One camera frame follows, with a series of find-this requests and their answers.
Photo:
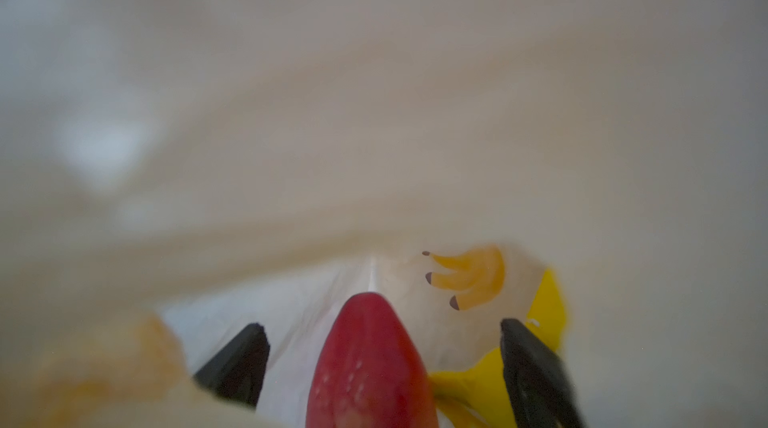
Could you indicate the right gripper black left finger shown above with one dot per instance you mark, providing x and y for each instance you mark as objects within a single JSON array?
[{"x": 237, "y": 371}]

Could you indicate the red fake strawberry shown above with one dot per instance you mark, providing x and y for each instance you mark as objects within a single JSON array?
[{"x": 369, "y": 372}]

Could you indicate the yellow fake banana bunch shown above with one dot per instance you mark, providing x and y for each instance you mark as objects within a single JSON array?
[{"x": 477, "y": 397}]

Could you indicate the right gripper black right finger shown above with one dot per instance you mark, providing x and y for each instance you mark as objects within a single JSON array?
[{"x": 540, "y": 392}]

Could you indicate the beige plastic bag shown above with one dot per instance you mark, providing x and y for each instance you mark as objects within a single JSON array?
[{"x": 174, "y": 170}]

